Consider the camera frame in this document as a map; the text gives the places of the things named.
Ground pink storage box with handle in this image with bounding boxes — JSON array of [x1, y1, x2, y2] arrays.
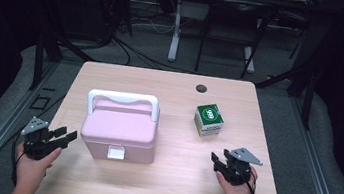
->
[[76, 86, 163, 167]]

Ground aluminium floor rail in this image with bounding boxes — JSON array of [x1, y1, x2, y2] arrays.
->
[[277, 96, 344, 194], [0, 53, 62, 194]]

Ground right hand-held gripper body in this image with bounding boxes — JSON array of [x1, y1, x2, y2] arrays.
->
[[215, 144, 266, 190]]

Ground dark round table grommet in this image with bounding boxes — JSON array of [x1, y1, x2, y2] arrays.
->
[[195, 83, 209, 94]]

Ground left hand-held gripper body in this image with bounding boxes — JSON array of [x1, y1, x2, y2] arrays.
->
[[18, 115, 67, 164]]

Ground green and white small box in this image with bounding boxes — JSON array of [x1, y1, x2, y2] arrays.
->
[[191, 101, 227, 141]]

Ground black floor cables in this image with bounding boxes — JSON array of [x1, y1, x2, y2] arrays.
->
[[110, 35, 201, 76]]

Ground black chair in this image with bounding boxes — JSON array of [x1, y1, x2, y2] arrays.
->
[[193, 0, 279, 83]]

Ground black metal stand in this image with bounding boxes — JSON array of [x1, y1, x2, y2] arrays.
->
[[28, 0, 106, 100], [250, 8, 336, 133]]

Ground person's left hand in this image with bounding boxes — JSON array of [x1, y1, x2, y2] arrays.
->
[[11, 141, 63, 194]]

